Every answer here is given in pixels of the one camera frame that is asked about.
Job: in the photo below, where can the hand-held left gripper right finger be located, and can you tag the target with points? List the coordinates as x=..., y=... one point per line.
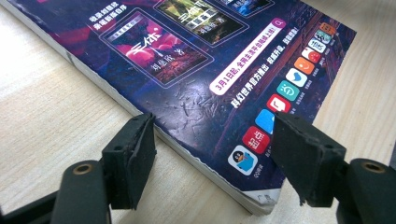
x=308, y=161

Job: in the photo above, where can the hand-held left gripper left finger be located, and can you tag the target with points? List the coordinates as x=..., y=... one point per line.
x=130, y=161

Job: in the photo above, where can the dark illustrated magazine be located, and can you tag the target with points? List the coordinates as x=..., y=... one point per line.
x=186, y=93

